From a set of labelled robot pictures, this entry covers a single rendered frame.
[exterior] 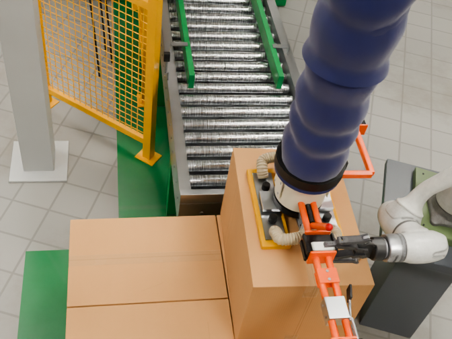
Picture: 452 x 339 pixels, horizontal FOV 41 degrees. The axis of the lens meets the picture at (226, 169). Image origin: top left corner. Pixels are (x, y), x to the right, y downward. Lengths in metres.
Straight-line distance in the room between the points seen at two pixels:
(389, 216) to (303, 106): 0.56
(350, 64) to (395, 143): 2.43
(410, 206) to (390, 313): 0.98
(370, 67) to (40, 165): 2.21
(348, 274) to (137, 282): 0.81
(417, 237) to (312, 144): 0.46
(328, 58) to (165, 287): 1.17
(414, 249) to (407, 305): 0.96
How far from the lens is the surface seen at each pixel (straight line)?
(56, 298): 2.98
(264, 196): 2.08
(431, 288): 2.78
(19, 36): 2.85
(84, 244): 2.46
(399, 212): 2.07
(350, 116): 1.71
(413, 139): 4.05
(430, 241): 1.98
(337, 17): 1.52
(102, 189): 3.34
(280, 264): 1.98
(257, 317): 2.09
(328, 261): 1.86
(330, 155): 1.79
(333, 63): 1.57
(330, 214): 2.09
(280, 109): 3.09
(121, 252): 2.44
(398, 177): 2.66
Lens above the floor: 2.56
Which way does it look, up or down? 47 degrees down
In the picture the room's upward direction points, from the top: 11 degrees clockwise
